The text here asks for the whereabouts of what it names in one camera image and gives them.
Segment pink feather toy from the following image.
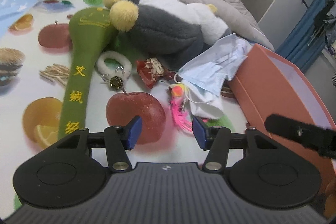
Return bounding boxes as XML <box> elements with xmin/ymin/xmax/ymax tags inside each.
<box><xmin>169</xmin><ymin>84</ymin><xmax>193</xmax><ymax>134</ymax></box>

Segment white fluffy hair tie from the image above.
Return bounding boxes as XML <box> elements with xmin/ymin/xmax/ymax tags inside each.
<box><xmin>96</xmin><ymin>50</ymin><xmax>133</xmax><ymax>90</ymax></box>

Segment blue face mask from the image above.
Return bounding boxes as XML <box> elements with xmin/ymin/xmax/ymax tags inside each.
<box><xmin>178</xmin><ymin>34</ymin><xmax>252</xmax><ymax>96</ymax></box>

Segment red snack wrapper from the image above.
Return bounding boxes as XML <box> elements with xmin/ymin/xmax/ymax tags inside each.
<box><xmin>136</xmin><ymin>57</ymin><xmax>175</xmax><ymax>89</ymax></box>

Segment orange cardboard box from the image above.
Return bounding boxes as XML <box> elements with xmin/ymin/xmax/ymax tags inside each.
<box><xmin>229</xmin><ymin>44</ymin><xmax>335</xmax><ymax>192</ymax></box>

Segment blue curtain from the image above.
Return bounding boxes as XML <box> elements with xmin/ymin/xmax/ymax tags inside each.
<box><xmin>276</xmin><ymin>0</ymin><xmax>327</xmax><ymax>72</ymax></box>

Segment green fabric massage hammer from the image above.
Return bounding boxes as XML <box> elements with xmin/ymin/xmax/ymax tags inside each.
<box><xmin>58</xmin><ymin>7</ymin><xmax>118</xmax><ymax>139</ymax></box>

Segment hanging clothes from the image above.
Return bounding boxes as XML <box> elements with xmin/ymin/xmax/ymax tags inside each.
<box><xmin>307</xmin><ymin>0</ymin><xmax>335</xmax><ymax>55</ymax></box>

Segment fruit print table cloth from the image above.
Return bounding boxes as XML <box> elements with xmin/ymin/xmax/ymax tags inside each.
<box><xmin>1</xmin><ymin>0</ymin><xmax>246</xmax><ymax>219</ymax></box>

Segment grey white penguin plush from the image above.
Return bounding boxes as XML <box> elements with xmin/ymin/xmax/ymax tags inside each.
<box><xmin>103</xmin><ymin>0</ymin><xmax>231</xmax><ymax>69</ymax></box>

